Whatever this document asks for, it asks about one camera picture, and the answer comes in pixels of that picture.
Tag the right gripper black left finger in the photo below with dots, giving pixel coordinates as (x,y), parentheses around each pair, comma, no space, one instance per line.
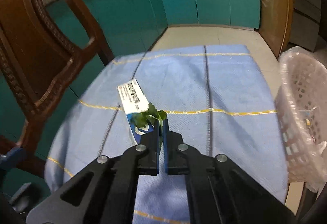
(156,146)

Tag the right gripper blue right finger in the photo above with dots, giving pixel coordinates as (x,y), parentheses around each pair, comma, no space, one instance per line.
(165,131)

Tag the green vegetable leaf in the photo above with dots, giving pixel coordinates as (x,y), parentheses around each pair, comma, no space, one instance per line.
(144,122)

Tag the white printed paper box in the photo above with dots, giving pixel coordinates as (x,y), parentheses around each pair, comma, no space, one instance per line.
(133,101)

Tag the teal kitchen cabinets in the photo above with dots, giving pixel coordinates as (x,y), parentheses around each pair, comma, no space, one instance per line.
(133,26)

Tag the white plastic trash basket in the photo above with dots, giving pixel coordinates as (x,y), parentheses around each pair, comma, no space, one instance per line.
(301,110)

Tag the blue checked tablecloth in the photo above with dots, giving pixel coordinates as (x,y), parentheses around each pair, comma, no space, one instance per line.
(215,96)

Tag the carved dark wooden chair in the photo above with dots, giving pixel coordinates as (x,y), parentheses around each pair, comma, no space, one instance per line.
(39,63)

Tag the wooden glass door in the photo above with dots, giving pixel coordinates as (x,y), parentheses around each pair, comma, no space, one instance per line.
(275,26)

